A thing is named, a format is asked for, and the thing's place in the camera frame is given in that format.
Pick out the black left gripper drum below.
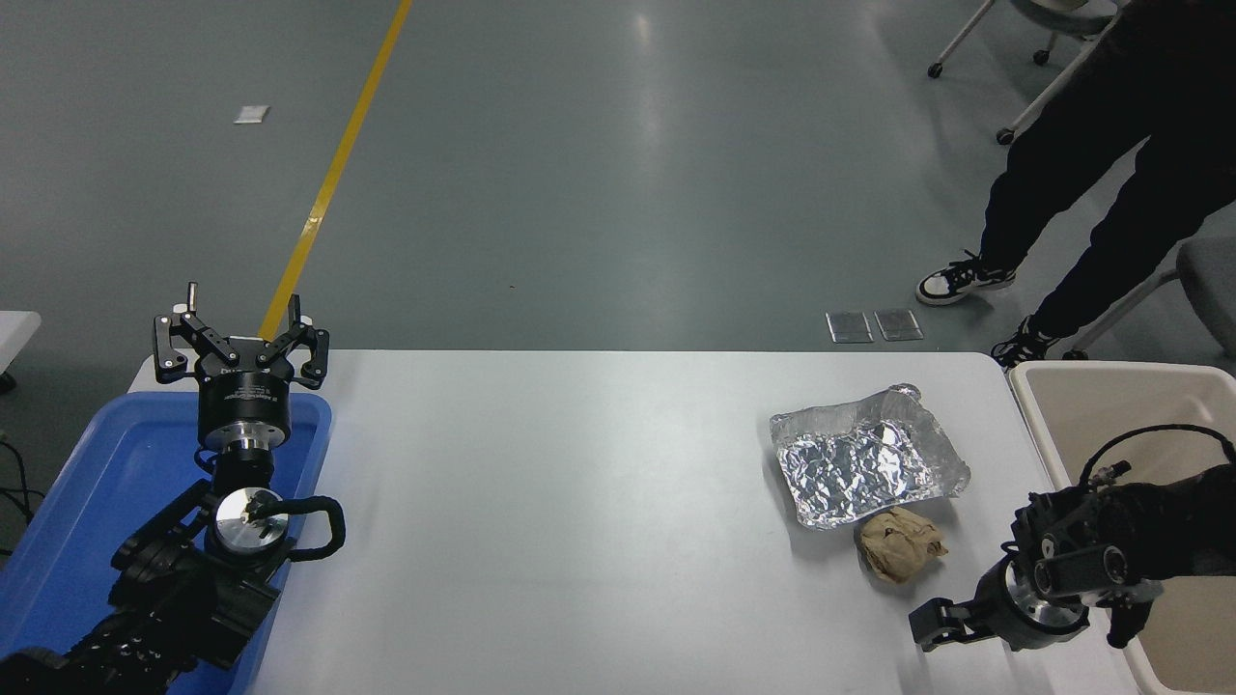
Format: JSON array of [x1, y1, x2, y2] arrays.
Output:
[[197, 359, 295, 453]]

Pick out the white side table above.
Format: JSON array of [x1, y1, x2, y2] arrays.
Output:
[[0, 310, 43, 394]]

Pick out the blue plastic tray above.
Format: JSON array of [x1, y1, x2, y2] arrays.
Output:
[[0, 390, 333, 695]]

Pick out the person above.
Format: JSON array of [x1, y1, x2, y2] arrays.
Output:
[[914, 0, 1236, 374]]

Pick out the grey seat chair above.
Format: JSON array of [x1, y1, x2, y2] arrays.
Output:
[[1062, 236, 1236, 364]]

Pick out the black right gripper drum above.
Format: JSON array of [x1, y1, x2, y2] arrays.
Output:
[[970, 558, 1092, 652]]

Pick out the crumpled tan paper ball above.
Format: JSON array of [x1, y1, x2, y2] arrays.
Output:
[[855, 506, 950, 586]]

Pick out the black floor cables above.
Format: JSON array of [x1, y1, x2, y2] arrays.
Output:
[[0, 432, 46, 559]]

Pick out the silver floor plate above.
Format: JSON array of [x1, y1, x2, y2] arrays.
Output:
[[826, 310, 876, 345], [873, 308, 925, 343]]

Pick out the silver foil plate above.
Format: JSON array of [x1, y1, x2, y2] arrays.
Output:
[[770, 383, 972, 531]]

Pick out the white-legged swivel chair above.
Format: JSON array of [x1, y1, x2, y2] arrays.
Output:
[[926, 0, 1133, 148]]

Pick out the large pale plastic bin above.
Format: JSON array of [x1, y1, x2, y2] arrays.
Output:
[[1008, 360, 1236, 695]]

